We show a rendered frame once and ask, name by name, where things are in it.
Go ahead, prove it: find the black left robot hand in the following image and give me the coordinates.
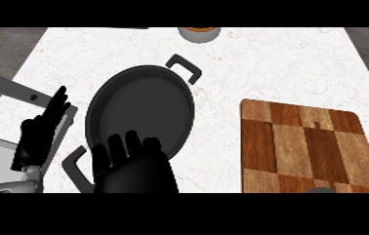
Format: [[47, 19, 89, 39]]
[[10, 85, 72, 173]]

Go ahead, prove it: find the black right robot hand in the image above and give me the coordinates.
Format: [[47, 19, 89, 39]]
[[90, 130, 180, 194]]

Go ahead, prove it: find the yellow lemon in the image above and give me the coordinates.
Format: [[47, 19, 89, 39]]
[[108, 152, 133, 169]]

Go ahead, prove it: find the wooden checkered cutting board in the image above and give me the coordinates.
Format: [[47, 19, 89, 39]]
[[239, 98, 369, 194]]

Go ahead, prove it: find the dark grey rounded object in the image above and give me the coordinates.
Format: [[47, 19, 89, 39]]
[[306, 186, 338, 194]]

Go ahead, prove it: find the grey cup with orange top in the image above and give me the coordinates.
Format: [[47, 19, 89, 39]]
[[177, 26, 221, 45]]

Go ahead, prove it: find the black two-handled pot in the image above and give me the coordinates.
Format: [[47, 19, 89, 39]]
[[61, 53, 204, 194]]

